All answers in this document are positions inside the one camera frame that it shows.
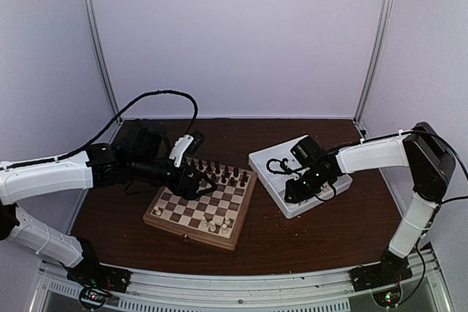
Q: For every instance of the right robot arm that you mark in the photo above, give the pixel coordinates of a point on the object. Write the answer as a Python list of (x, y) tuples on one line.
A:
[(420, 149)]

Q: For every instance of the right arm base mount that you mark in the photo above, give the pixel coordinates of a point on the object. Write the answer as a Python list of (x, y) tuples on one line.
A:
[(389, 270)]

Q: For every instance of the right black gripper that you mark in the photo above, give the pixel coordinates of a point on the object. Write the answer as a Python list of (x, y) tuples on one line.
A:
[(297, 196)]

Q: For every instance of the right aluminium frame post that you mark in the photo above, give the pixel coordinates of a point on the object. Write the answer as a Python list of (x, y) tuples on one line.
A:
[(376, 52)]

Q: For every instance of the dark rook right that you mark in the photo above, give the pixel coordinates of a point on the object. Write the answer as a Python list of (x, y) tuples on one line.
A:
[(245, 177)]

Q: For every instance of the front aluminium rail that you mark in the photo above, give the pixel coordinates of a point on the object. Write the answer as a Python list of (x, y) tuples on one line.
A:
[(327, 290)]

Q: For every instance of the wooden chess board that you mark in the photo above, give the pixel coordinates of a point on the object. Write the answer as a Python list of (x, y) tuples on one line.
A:
[(183, 217)]

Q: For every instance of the white plastic tray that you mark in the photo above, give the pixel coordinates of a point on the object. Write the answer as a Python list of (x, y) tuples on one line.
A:
[(275, 185)]

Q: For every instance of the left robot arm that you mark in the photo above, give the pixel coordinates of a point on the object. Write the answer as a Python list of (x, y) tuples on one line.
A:
[(134, 157)]

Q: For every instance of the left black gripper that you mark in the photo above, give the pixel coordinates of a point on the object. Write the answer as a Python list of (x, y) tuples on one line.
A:
[(189, 192)]

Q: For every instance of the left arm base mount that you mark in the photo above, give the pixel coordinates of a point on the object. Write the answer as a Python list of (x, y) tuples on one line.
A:
[(90, 272)]

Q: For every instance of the dark king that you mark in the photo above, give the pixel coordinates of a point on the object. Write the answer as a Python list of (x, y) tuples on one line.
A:
[(217, 167)]

